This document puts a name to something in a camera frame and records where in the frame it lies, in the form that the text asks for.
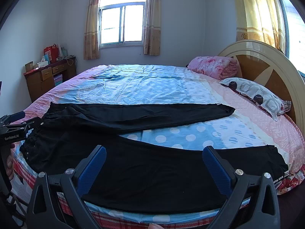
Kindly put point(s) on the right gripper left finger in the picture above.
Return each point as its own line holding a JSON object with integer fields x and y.
{"x": 44, "y": 209}

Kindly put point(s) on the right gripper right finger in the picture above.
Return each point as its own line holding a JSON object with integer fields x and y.
{"x": 251, "y": 200}

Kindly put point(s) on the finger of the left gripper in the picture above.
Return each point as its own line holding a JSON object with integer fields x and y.
{"x": 31, "y": 123}
{"x": 8, "y": 119}

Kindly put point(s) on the black pants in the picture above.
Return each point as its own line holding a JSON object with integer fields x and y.
{"x": 136, "y": 176}

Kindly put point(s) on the person left hand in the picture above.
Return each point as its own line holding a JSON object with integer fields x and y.
{"x": 10, "y": 163}

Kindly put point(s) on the wooden desk with drawers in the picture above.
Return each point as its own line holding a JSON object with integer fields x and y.
{"x": 41, "y": 80}

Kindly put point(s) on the cardboard box on desk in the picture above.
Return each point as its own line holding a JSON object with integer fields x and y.
{"x": 29, "y": 66}

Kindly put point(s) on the white tissue box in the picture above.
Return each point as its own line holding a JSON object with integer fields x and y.
{"x": 42, "y": 64}

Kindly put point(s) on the red gift bag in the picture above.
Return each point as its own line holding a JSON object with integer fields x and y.
{"x": 52, "y": 52}

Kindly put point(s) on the blue pink polka bedsheet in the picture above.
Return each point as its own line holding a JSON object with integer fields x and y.
{"x": 249, "y": 126}

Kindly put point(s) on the left beige window curtain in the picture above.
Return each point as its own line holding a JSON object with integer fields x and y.
{"x": 91, "y": 38}

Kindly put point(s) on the beige window curtain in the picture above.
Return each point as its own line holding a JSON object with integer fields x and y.
{"x": 152, "y": 27}
{"x": 91, "y": 38}

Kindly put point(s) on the grey patterned pillow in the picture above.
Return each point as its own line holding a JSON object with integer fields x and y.
{"x": 260, "y": 95}

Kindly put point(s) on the pink folded quilt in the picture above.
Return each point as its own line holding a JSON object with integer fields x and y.
{"x": 217, "y": 67}

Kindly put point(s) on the cream wooden headboard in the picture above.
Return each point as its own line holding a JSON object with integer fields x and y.
{"x": 267, "y": 66}

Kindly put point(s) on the right beige window curtain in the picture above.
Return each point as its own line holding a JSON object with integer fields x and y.
{"x": 152, "y": 27}

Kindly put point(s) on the large side window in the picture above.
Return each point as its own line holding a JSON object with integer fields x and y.
{"x": 294, "y": 29}

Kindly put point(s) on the yellow curtain near headboard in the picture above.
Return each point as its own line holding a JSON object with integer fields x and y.
{"x": 261, "y": 20}

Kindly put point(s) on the aluminium frame window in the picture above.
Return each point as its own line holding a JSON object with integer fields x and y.
{"x": 120, "y": 22}

